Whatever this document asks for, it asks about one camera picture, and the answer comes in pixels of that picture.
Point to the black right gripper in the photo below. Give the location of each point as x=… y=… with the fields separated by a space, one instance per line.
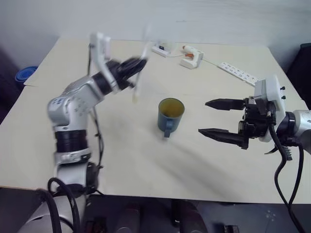
x=256 y=121

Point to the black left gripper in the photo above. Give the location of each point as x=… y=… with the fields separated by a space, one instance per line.
x=118 y=72

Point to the white toothbrush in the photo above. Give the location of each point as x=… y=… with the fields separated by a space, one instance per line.
x=138 y=82

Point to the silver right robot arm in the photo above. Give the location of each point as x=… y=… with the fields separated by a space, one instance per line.
x=301 y=122

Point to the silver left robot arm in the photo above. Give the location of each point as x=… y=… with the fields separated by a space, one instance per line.
x=73 y=102

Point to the blue mug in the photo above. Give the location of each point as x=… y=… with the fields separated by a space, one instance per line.
x=162 y=121

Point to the plain white power strip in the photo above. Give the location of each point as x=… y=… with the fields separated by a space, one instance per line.
x=159 y=50

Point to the white labelled power strip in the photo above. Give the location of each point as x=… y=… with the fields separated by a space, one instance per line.
x=239 y=72

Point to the white glue gun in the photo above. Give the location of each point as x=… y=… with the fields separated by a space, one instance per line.
x=193 y=57

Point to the black box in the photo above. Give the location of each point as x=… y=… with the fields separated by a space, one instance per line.
x=302 y=72

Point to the blue round container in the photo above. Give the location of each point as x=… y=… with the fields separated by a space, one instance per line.
x=25 y=75

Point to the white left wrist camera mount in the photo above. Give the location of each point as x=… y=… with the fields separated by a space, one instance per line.
x=99 y=52

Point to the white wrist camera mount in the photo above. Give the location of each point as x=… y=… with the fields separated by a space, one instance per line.
x=272 y=92
x=99 y=52

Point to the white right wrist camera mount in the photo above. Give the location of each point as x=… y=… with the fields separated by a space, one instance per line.
x=272 y=92

